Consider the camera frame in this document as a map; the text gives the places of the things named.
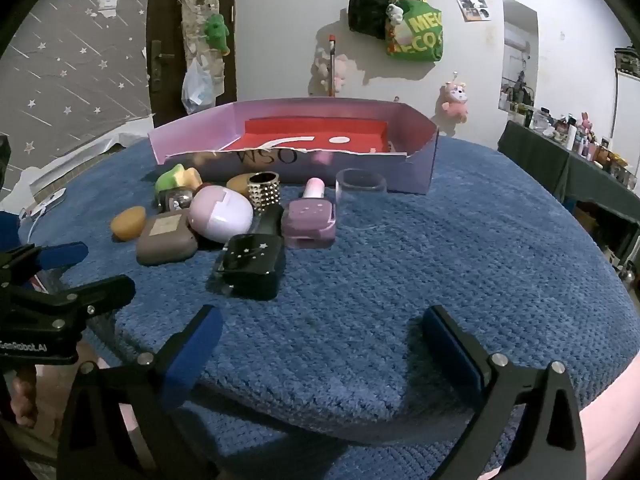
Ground purple nail polish bottle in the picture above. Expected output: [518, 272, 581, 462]
[281, 178, 336, 249]

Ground photo poster on wall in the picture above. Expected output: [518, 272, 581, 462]
[456, 0, 491, 23]

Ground green tote bag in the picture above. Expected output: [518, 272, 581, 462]
[385, 0, 444, 63]

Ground blue textured table cloth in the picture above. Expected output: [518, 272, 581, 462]
[29, 134, 640, 480]

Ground white plastic bag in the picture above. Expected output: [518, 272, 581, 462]
[181, 58, 216, 115]

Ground green yellow toy figure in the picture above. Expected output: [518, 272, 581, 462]
[154, 164, 203, 194]

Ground black nail polish bottle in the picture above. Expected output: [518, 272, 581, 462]
[217, 204, 285, 301]

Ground brass door handle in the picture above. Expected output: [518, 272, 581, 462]
[150, 40, 175, 92]

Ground pink plush bear keychain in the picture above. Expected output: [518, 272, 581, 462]
[440, 81, 468, 124]

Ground tan egg-shaped sponge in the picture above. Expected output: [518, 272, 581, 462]
[226, 172, 254, 197]

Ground hanging fabric wall organizer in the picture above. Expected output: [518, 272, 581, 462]
[178, 0, 224, 96]

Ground perfume bottle brown ball cap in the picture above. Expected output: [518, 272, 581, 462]
[156, 186, 194, 212]

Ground studded metal ring cylinder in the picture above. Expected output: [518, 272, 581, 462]
[247, 171, 281, 212]

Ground pink plush pig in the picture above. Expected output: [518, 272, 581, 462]
[314, 54, 349, 95]

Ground pink earbuds case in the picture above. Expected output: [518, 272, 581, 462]
[188, 185, 254, 244]

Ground clear glass cup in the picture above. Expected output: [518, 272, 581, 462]
[335, 168, 387, 226]

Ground green plush dinosaur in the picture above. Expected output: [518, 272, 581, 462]
[204, 14, 230, 56]

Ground black backpack on wall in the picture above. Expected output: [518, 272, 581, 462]
[347, 0, 390, 40]

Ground taupe square compact case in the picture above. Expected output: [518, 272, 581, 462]
[136, 210, 198, 266]

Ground orange round sponge puff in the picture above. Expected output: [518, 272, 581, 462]
[110, 206, 146, 242]

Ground dark wooden door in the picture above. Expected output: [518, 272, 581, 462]
[146, 0, 236, 127]

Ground dark green covered side table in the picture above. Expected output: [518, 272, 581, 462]
[498, 120, 639, 243]

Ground red Miniso paper liner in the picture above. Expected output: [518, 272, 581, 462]
[226, 117, 390, 154]

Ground purple cardboard box tray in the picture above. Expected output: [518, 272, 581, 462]
[149, 96, 438, 194]

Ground white plush on bag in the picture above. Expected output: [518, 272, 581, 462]
[386, 2, 404, 26]

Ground person's left hand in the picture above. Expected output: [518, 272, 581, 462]
[11, 365, 38, 428]

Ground mop handle orange grip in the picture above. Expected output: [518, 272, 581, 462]
[328, 35, 336, 96]

